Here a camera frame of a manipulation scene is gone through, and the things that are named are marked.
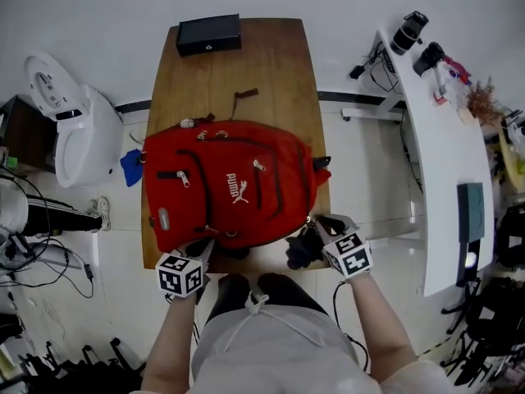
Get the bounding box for black power strip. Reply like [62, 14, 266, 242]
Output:
[381, 46, 398, 76]

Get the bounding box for black gloves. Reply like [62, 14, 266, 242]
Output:
[285, 225, 326, 271]

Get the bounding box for dried flowers in vase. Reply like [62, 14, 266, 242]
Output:
[466, 77, 504, 127]

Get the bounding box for brown cabinet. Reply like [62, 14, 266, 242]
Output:
[0, 94, 57, 175]

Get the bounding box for black equipment pile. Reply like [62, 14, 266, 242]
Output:
[0, 334, 148, 389]

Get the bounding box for white desk leg frame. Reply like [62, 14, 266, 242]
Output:
[341, 95, 408, 123]

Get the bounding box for black office chairs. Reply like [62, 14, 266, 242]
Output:
[440, 202, 525, 387]

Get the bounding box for person's right forearm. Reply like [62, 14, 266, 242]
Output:
[347, 270, 420, 371]

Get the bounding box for black bottle with grey band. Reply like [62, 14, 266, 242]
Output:
[389, 10, 430, 57]

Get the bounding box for teal box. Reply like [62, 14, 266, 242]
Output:
[456, 181, 486, 245]

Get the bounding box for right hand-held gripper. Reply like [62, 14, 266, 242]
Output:
[313, 213, 375, 281]

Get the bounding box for person's left forearm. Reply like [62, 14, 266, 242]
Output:
[140, 289, 199, 394]

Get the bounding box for black box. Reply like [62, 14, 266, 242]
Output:
[176, 12, 243, 58]

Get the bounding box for clear bottle with red label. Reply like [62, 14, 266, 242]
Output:
[430, 61, 453, 107]

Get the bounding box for person's white shirt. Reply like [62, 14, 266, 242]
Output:
[130, 291, 467, 394]

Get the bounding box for blue cloth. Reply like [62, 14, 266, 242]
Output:
[119, 148, 144, 189]

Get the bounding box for white toilet-shaped device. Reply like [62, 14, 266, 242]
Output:
[22, 51, 126, 190]

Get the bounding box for black cables under desk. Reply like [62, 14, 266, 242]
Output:
[349, 41, 401, 94]

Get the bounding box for red backpack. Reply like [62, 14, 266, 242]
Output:
[141, 87, 333, 259]

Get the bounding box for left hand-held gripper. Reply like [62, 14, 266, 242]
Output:
[155, 237, 217, 300]

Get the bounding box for person's black trousers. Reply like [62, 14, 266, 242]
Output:
[203, 272, 330, 326]

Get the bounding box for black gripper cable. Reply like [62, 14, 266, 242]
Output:
[332, 278, 371, 373]

